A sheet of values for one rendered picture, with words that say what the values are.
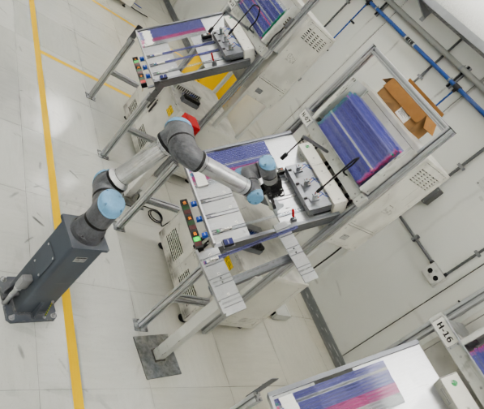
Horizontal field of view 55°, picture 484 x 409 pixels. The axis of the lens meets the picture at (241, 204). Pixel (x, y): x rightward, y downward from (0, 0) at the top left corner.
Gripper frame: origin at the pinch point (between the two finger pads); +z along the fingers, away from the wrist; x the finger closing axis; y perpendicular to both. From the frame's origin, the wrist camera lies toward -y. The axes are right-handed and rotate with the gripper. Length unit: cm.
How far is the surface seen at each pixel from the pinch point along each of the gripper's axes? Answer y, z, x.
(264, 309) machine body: -20, 97, -10
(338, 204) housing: 34.6, 10.7, -7.9
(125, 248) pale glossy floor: -91, 49, 44
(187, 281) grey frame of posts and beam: -55, 19, -13
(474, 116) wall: 189, 85, 69
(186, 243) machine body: -53, 55, 35
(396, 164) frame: 64, -11, -11
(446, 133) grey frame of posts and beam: 88, -22, -13
